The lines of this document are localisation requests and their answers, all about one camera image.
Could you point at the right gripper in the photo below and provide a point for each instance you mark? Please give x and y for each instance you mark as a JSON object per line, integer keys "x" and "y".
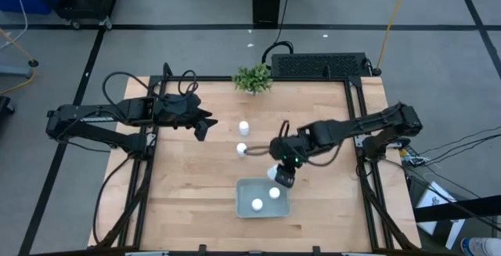
{"x": 291, "y": 148}

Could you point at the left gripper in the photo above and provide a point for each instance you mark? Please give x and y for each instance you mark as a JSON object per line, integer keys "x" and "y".
{"x": 176, "y": 111}

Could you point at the white pill bottle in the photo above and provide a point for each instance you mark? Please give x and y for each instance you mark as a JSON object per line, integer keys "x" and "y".
{"x": 244, "y": 128}
{"x": 274, "y": 193}
{"x": 256, "y": 204}
{"x": 241, "y": 149}

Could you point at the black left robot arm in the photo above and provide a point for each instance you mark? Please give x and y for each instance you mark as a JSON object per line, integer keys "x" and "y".
{"x": 98, "y": 117}

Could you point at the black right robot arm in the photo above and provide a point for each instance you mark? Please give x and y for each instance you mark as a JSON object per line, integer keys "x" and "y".
{"x": 364, "y": 125}

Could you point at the white plastic basket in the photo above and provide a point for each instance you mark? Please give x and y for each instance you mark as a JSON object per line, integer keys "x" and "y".
{"x": 244, "y": 205}

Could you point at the small green potted plant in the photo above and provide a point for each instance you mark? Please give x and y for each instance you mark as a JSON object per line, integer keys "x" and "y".
{"x": 252, "y": 78}

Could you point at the black perforated computer case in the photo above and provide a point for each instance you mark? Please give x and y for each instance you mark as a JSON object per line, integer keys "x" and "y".
{"x": 321, "y": 65}

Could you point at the power strip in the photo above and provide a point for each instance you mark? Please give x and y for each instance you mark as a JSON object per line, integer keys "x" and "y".
{"x": 413, "y": 157}

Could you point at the black upright column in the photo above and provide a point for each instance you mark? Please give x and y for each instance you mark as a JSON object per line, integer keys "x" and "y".
{"x": 267, "y": 1}

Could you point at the white cardboard box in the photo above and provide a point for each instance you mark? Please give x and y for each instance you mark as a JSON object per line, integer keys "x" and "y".
{"x": 434, "y": 205}

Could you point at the black round floor weight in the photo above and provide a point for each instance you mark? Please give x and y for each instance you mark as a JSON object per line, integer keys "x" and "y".
{"x": 33, "y": 63}

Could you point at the black metal beam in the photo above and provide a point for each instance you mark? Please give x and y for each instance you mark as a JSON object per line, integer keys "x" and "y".
{"x": 469, "y": 207}

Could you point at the grey stand foot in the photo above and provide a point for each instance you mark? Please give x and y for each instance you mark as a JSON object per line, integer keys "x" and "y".
{"x": 15, "y": 72}

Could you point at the black chair base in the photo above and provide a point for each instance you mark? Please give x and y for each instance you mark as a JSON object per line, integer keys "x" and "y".
{"x": 4, "y": 109}

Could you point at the person's shoe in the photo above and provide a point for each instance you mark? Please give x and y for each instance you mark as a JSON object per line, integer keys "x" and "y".
{"x": 481, "y": 247}

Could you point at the black aluminium table frame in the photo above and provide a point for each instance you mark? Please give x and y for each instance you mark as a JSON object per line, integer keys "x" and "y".
{"x": 219, "y": 79}

